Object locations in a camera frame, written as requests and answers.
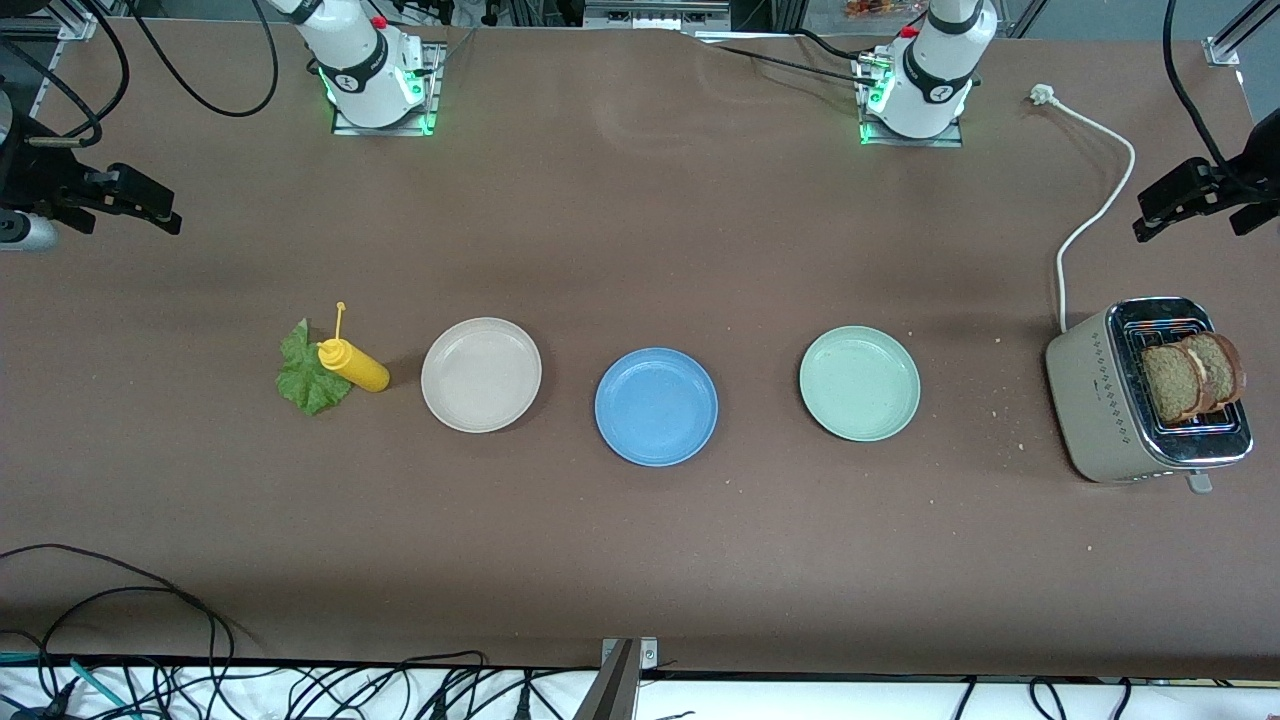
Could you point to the beige chrome toaster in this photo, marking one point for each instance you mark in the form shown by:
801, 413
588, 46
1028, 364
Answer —
1100, 420

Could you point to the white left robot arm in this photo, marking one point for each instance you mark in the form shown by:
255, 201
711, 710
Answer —
935, 90

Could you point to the light green plate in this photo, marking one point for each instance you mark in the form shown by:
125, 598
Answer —
860, 384

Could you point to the brown bread slice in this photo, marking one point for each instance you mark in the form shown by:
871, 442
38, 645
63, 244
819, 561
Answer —
1170, 385
1225, 365

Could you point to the green lettuce leaf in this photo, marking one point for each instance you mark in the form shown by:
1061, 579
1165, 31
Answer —
305, 385

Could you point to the aluminium frame rail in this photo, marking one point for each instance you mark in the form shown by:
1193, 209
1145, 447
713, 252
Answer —
78, 22
1222, 50

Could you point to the yellow mustard squeeze bottle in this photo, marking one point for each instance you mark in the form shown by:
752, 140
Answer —
360, 368

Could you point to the orange object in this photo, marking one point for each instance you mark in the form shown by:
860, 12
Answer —
870, 8

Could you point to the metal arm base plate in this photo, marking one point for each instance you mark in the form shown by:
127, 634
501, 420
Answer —
910, 141
432, 90

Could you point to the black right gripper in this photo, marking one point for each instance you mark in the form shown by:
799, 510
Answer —
38, 183

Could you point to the blue plate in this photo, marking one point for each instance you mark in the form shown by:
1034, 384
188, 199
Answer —
656, 407

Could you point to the metal table bracket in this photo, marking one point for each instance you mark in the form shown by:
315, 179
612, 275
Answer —
630, 655

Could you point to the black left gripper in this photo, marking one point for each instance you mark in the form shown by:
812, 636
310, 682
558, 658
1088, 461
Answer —
1243, 180

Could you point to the beige plate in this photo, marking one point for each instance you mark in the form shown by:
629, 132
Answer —
481, 375

